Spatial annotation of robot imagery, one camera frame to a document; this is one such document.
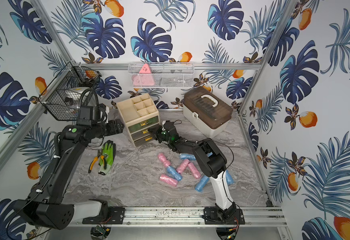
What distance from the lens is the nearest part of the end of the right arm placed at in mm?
773

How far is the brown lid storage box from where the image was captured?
0.95 meters

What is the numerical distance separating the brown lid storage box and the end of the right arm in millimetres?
247
